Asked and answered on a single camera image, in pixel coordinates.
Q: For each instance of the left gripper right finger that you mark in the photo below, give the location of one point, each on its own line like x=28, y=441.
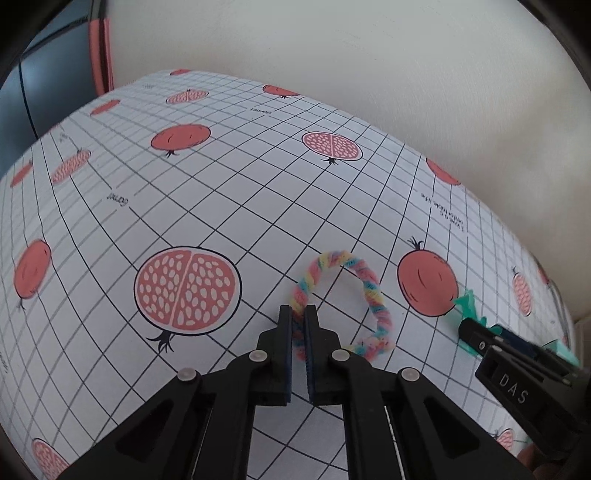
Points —
x=319, y=343

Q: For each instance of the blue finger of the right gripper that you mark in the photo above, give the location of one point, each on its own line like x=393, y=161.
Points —
x=476, y=336
x=525, y=347

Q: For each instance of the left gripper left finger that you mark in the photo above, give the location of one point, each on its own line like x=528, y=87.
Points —
x=272, y=360

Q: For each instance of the person's hand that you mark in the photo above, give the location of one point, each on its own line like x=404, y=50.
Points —
x=544, y=468

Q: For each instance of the teal white box tray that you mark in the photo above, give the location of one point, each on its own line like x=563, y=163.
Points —
x=558, y=348

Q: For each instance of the pomegranate grid tablecloth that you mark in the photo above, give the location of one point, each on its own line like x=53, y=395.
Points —
x=162, y=226

